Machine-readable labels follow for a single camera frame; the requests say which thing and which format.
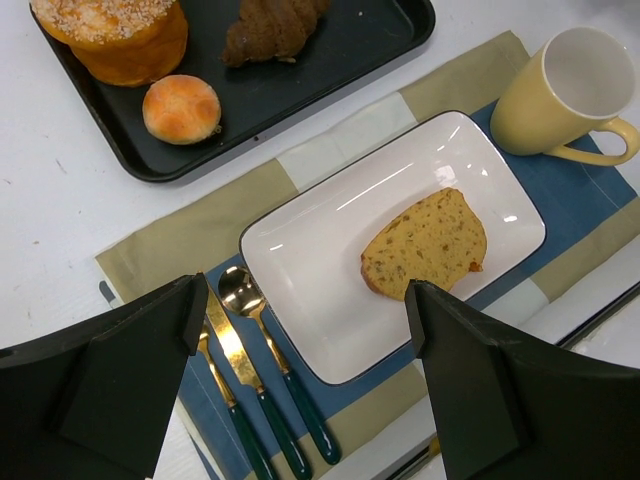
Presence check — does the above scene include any white rectangular plate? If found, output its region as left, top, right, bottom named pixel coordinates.
left=240, top=111, right=546, bottom=385

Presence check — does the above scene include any yellow bread slice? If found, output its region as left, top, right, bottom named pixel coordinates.
left=361, top=188, right=487, bottom=301

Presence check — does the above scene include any yellow mug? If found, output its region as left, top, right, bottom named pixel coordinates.
left=490, top=27, right=639, bottom=166

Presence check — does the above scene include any black baking tray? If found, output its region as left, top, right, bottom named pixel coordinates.
left=47, top=1, right=436, bottom=183

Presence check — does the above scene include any gold knife green handle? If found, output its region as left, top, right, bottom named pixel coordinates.
left=206, top=280, right=313, bottom=479

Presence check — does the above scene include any brown chocolate croissant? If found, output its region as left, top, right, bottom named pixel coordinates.
left=221, top=0, right=331, bottom=68

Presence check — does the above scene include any large orange sugared bun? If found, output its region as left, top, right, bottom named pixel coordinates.
left=30, top=0, right=188, bottom=87

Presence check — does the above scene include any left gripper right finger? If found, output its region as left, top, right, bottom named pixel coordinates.
left=405, top=281, right=639, bottom=479

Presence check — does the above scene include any small round bun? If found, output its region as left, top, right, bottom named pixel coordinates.
left=142, top=74, right=222, bottom=145

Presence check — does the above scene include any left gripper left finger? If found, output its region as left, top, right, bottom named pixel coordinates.
left=1, top=274, right=208, bottom=479

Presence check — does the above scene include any gold fork green handle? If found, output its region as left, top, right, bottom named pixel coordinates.
left=198, top=320, right=278, bottom=480

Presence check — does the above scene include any gold spoon green handle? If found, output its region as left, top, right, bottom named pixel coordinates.
left=218, top=265, right=342, bottom=465

